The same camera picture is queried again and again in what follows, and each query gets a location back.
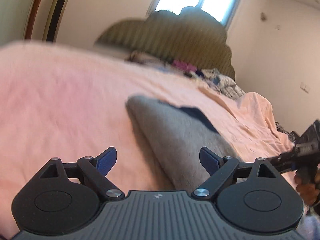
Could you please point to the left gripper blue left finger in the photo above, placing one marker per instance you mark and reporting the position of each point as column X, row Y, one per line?
column 94, row 171

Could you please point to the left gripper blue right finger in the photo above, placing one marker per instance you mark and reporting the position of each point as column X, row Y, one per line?
column 221, row 171

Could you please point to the grey knit garment navy trim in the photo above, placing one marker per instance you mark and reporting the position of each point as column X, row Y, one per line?
column 176, row 135

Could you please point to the pile of crumpled clothes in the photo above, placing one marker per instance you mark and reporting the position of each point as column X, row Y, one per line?
column 215, row 80

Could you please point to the right hand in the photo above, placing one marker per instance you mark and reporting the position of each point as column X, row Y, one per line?
column 307, row 185

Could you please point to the pink bed sheet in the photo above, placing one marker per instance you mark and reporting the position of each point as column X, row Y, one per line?
column 59, row 101

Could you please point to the striped patterned pillow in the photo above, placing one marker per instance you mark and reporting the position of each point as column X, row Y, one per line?
column 146, row 59

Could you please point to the olive green padded headboard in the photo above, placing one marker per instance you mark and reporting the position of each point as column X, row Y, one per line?
column 193, row 37

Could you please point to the gold tower air conditioner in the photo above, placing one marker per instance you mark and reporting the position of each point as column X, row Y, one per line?
column 54, row 19

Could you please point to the white wall switch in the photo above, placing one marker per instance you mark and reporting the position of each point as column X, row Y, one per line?
column 305, row 87

